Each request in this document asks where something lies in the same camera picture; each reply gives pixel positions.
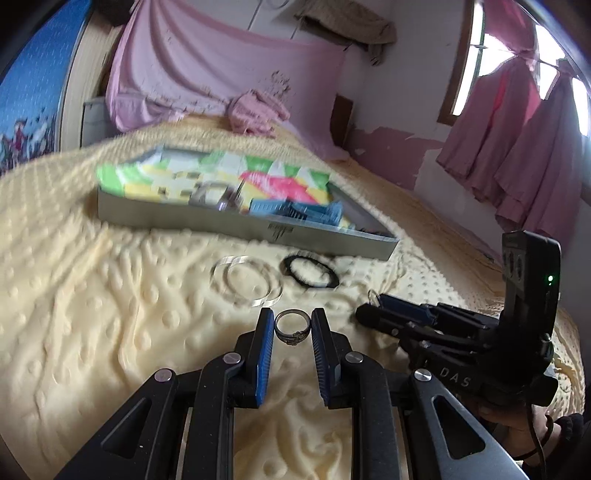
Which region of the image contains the grey drawer cabinet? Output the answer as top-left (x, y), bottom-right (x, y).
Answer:
top-left (82, 97), bottom-right (116, 148)

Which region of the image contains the colourful paper sheet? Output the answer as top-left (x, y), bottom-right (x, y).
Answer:
top-left (97, 148), bottom-right (345, 227)

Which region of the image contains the brown hanging cloth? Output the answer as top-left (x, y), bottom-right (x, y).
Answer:
top-left (295, 0), bottom-right (398, 65)

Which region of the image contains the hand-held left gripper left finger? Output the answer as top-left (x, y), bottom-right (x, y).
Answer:
top-left (55, 308), bottom-right (275, 480)

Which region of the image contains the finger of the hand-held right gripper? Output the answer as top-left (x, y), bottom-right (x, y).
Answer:
top-left (379, 294), bottom-right (498, 330)
top-left (355, 305), bottom-right (486, 343)

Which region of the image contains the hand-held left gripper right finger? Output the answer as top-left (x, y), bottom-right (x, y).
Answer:
top-left (310, 308), bottom-right (527, 480)

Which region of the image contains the pink hanging sheet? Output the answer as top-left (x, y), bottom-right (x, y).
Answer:
top-left (106, 0), bottom-right (354, 160)

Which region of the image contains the pink towel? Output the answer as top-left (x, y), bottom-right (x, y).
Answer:
top-left (226, 89), bottom-right (291, 137)

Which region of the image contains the grey shallow tray box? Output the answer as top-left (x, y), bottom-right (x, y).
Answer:
top-left (96, 145), bottom-right (402, 261)

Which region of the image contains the silver ornate ring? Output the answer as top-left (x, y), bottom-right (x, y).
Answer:
top-left (274, 310), bottom-right (312, 347)

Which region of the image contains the black hair tie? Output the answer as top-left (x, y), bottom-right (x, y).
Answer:
top-left (281, 253), bottom-right (340, 291)

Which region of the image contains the pink curtain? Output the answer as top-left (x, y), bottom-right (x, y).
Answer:
top-left (436, 55), bottom-right (541, 206)
top-left (494, 60), bottom-right (591, 232)

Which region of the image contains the dark brown board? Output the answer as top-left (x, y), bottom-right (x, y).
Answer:
top-left (335, 95), bottom-right (354, 148)

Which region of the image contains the tan bed sheet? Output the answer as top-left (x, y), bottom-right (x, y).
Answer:
top-left (115, 113), bottom-right (509, 268)

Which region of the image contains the person's right hand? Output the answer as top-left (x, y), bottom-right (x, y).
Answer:
top-left (478, 401), bottom-right (555, 457)

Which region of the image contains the clear plastic bangle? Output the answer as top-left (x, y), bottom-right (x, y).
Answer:
top-left (210, 256), bottom-right (283, 308)

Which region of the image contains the black cable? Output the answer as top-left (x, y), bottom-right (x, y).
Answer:
top-left (524, 401), bottom-right (555, 462)

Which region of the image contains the blue dotted printed cloth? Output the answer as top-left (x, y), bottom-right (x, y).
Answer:
top-left (0, 0), bottom-right (93, 174)

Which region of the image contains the blue wrist watch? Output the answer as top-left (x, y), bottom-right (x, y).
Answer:
top-left (249, 198), bottom-right (345, 227)

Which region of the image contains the cream dotted blanket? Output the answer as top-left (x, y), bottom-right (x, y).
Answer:
top-left (0, 134), bottom-right (580, 480)

